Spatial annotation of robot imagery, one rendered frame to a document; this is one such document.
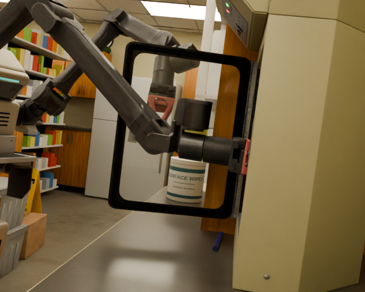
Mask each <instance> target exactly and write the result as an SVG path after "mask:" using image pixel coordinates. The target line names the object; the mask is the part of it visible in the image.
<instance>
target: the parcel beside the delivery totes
mask: <svg viewBox="0 0 365 292"><path fill-rule="evenodd" d="M46 220H47V214H42V213H32V212H27V211H25V212H24V217H23V221H22V224H27V225H28V227H27V231H25V234H24V240H23V245H22V248H21V252H20V257H19V259H21V260H25V259H27V258H28V257H29V256H30V255H32V254H33V253H34V252H36V251H37V250H38V249H39V248H41V247H42V246H43V245H44V241H45V230H46Z"/></svg>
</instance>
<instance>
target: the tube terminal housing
mask: <svg viewBox="0 0 365 292"><path fill-rule="evenodd" d="M257 69H261V71H260V80H259V84H258V93H257V101H256V107H255V115H254V126H253V135H252V139H251V148H250V156H249V162H248V167H247V176H246V184H245V189H244V198H243V206H242V212H241V214H242V215H241V219H240V228H239V236H238V215H237V220H236V227H235V236H234V244H233V277H232V288H233V289H239V290H246V291H252V292H327V291H331V290H335V289H338V288H342V287H346V286H350V285H353V284H356V283H358V282H359V276H360V269H361V264H362V257H363V249H364V242H365V0H271V1H270V6H269V13H268V18H267V22H266V25H265V29H264V33H263V36H262V40H261V44H260V48H259V52H258V62H257ZM256 74H257V71H256ZM238 212H239V207H238Z"/></svg>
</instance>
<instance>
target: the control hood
mask: <svg viewBox="0 0 365 292"><path fill-rule="evenodd" d="M230 1H231V2H232V4H233V5H234V7H235V8H236V9H237V10H238V11H239V13H240V14H241V15H242V16H243V18H244V19H245V20H246V21H247V23H248V30H247V41H246V44H245V43H244V42H243V41H242V40H241V38H240V37H239V35H238V34H237V33H236V32H235V30H234V29H233V28H232V27H231V26H230V24H229V23H228V22H227V21H226V19H225V18H224V14H223V8H222V0H216V7H217V11H218V13H219V14H220V15H221V17H222V18H223V19H224V20H225V21H226V23H227V24H228V25H229V26H230V28H231V29H232V31H233V32H234V33H235V34H236V35H237V37H238V38H239V39H240V40H241V41H242V43H243V44H244V45H245V47H246V48H247V49H248V50H251V51H258V50H259V48H260V44H261V40H262V36H263V33H264V29H265V25H266V22H267V18H268V13H269V6H270V1H271V0H230Z"/></svg>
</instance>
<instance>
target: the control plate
mask: <svg viewBox="0 0 365 292"><path fill-rule="evenodd" d="M226 3H227V4H228V5H229V7H228V6H227V5H226ZM222 8H223V14H224V18H225V19H226V21H227V22H228V23H229V24H230V26H231V27H232V28H233V29H234V30H235V32H236V33H237V34H238V32H237V29H238V27H237V26H236V23H237V24H238V22H237V17H238V16H239V17H240V19H239V21H240V22H239V24H240V25H239V27H240V28H241V29H242V31H243V33H242V32H241V31H240V32H241V35H240V36H239V37H240V38H241V40H242V41H243V42H244V43H245V44H246V41H247V30H248V23H247V21H246V20H245V19H244V18H243V16H242V15H241V14H240V13H239V11H238V10H237V9H236V8H235V7H234V5H233V4H232V2H231V1H230V0H222ZM227 9H228V11H229V13H228V12H227ZM238 30H239V29H238Z"/></svg>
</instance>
